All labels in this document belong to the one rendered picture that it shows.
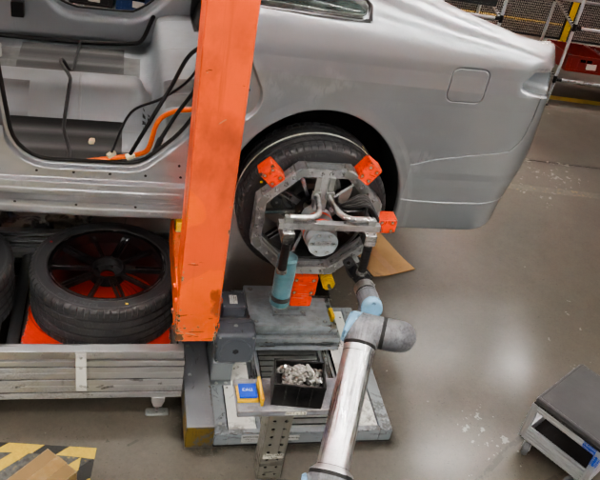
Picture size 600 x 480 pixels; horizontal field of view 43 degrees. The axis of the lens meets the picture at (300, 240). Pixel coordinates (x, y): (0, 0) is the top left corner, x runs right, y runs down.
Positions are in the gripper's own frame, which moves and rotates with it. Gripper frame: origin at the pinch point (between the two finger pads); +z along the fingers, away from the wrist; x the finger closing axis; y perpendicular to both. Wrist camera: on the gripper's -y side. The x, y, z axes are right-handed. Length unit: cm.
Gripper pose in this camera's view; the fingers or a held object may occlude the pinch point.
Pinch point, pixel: (350, 255)
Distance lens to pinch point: 349.8
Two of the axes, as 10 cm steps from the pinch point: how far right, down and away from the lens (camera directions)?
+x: 8.0, -5.5, -2.4
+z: -1.7, -5.9, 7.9
